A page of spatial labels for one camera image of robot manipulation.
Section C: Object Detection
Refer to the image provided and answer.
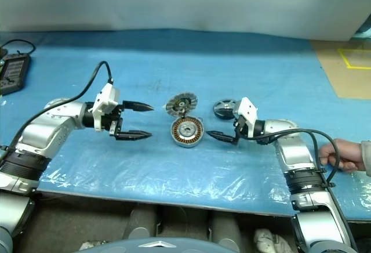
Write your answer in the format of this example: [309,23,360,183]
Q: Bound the blue plastic table cover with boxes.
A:
[0,29,371,222]

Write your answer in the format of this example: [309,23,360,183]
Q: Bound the grey motor housing copper windings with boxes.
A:
[170,115,206,149]

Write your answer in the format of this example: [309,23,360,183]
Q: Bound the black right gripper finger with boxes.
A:
[206,130,235,145]

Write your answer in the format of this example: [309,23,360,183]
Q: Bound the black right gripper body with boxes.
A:
[231,116,249,146]

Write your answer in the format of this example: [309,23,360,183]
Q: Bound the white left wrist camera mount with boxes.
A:
[92,83,121,132]

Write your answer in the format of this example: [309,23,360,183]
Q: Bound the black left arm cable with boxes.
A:
[0,60,114,161]

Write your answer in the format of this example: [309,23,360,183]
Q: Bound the white crumpled cloth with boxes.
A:
[253,228,290,253]

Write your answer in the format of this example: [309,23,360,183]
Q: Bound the black adapter cable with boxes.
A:
[0,39,36,59]

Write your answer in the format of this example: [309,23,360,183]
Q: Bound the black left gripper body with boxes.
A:
[100,101,126,142]

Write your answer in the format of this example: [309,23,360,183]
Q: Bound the grey motor lid circuit board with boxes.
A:
[165,93,198,118]

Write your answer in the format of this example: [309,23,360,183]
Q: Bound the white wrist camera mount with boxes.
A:
[233,96,259,138]
[92,83,121,132]

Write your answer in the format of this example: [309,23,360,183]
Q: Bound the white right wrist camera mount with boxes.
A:
[233,96,259,138]

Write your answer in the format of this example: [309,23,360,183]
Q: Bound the black controller device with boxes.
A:
[0,53,31,96]

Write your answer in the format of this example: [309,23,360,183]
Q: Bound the person's bare hand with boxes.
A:
[318,138,365,173]

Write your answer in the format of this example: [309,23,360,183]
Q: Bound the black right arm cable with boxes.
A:
[239,129,360,253]

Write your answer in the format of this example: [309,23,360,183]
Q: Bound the blue-grey robot chest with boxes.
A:
[75,237,253,253]

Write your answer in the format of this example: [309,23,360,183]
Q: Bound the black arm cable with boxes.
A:
[239,129,360,253]
[0,60,114,161]

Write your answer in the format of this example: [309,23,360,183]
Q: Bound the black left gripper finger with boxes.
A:
[123,100,155,113]
[115,130,154,142]

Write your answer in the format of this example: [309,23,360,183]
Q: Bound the grey rounded cylinder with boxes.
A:
[208,211,243,245]
[127,206,159,241]

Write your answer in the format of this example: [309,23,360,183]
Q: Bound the brown board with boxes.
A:
[308,39,371,100]

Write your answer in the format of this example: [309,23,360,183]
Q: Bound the crumpled teal plastic sheet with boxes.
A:
[352,15,371,44]

